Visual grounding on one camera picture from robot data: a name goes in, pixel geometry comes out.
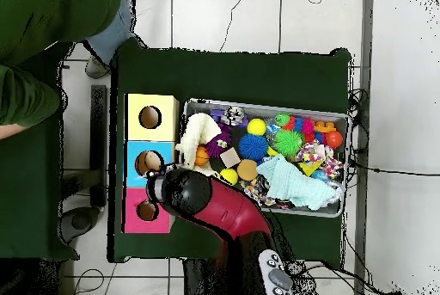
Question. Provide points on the red orange ball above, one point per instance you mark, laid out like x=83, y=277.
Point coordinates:
x=334, y=139

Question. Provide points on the blue spiky eyed toy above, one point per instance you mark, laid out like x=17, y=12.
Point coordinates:
x=253, y=147

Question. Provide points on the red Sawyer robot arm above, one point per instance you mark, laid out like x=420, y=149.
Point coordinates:
x=233, y=212

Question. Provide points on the cream knit cloth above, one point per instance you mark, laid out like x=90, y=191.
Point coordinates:
x=199, y=130

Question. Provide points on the rainbow spiky caterpillar toy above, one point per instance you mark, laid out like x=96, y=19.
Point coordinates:
x=299, y=124

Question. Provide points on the dark green table cloth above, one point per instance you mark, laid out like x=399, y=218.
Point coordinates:
x=233, y=74

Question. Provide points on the person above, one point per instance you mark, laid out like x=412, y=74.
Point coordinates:
x=51, y=16

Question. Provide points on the light blue knit cloth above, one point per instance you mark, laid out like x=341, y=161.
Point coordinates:
x=295, y=185

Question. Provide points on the black upright panel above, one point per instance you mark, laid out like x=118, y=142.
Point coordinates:
x=99, y=136

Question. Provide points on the purple spiky eyed toy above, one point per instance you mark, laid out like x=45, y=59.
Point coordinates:
x=216, y=145

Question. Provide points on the green covered side table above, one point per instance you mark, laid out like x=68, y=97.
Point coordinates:
x=31, y=188

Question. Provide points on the clear mesh bin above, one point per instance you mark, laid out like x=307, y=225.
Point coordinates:
x=340, y=119

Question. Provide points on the person's hand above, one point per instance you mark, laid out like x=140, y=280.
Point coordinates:
x=8, y=131

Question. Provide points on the wooden cube block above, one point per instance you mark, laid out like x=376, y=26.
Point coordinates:
x=230, y=158

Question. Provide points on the orange toy basketball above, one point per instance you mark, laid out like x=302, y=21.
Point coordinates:
x=202, y=155

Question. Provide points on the wooden box with three holes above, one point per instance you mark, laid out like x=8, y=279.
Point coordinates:
x=135, y=130

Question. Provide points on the grey round base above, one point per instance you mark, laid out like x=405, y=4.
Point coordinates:
x=79, y=221

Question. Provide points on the yellow ball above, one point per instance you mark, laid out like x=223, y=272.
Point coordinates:
x=229, y=175
x=256, y=126

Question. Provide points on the plain green spiky ball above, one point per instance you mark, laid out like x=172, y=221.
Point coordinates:
x=288, y=143

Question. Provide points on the orange round sponge disc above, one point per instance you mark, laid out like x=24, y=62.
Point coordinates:
x=246, y=170

